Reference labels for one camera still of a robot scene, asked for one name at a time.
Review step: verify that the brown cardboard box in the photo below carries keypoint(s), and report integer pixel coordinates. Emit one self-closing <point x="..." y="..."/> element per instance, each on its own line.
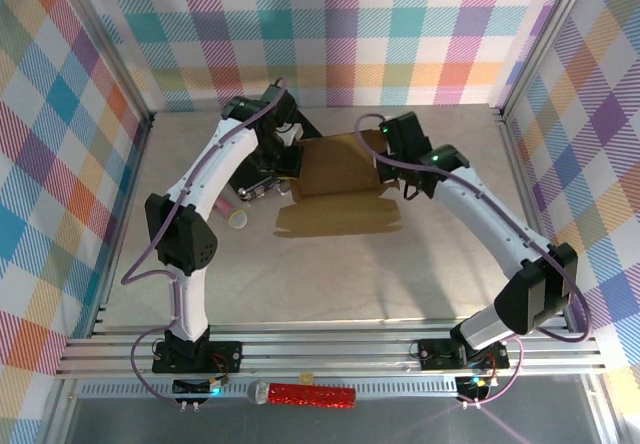
<point x="340" y="174"/>

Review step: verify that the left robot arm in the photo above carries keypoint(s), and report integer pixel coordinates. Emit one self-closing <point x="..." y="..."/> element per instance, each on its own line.
<point x="187" y="239"/>

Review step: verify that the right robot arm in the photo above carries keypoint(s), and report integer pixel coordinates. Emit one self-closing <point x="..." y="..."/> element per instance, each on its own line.
<point x="530" y="289"/>

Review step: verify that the black briefcase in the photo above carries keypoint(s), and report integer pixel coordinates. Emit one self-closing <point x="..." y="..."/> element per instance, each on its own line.
<point x="247" y="179"/>

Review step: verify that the small yellow tag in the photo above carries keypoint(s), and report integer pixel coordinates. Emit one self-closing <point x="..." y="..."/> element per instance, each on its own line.
<point x="305" y="376"/>

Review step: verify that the red glitter microphone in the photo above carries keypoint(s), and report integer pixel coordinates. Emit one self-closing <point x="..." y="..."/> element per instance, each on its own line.
<point x="310" y="395"/>

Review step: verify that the perforated metal strip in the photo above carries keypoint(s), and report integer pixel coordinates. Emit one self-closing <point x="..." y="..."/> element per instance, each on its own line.
<point x="390" y="389"/>

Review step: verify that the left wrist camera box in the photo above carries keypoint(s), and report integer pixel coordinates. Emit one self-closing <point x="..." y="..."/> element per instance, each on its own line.
<point x="290" y="135"/>

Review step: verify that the aluminium side rail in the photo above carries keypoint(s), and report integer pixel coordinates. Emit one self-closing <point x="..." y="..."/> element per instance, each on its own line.
<point x="511" y="149"/>
<point x="131" y="189"/>

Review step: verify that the aluminium frame post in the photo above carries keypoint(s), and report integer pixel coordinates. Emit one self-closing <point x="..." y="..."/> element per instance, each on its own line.
<point x="545" y="39"/>
<point x="107" y="54"/>

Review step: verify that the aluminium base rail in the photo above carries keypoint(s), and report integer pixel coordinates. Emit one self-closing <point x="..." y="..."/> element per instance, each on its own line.
<point x="325" y="354"/>

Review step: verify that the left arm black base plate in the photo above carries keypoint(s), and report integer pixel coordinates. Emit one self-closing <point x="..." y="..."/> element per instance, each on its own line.
<point x="225" y="356"/>

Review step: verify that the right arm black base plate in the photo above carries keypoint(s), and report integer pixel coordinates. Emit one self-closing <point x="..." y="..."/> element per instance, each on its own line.
<point x="435" y="354"/>

